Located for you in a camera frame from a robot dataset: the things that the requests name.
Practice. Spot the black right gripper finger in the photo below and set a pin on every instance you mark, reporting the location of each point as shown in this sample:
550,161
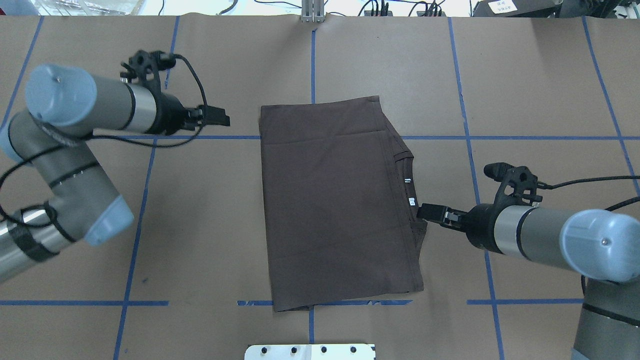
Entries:
432,212

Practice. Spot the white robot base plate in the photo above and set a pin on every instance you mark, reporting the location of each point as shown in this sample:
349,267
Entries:
322,351

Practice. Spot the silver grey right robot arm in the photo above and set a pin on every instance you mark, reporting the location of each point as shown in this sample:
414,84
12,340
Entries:
601,245

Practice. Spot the grey box with label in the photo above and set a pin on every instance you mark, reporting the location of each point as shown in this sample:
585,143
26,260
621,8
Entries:
516,8

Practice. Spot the aluminium frame post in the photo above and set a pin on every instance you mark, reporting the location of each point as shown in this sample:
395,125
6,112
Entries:
313,11

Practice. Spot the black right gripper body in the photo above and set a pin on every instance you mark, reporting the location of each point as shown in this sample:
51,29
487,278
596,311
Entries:
481,224

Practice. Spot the dark brown t-shirt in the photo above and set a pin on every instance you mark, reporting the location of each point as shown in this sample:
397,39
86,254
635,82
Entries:
339,202

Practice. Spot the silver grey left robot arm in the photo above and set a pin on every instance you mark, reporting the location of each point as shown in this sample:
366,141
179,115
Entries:
64,107

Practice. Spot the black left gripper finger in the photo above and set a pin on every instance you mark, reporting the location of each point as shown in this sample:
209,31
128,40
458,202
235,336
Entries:
215,116

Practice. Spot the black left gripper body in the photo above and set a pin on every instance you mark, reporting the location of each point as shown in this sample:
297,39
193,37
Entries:
171,114

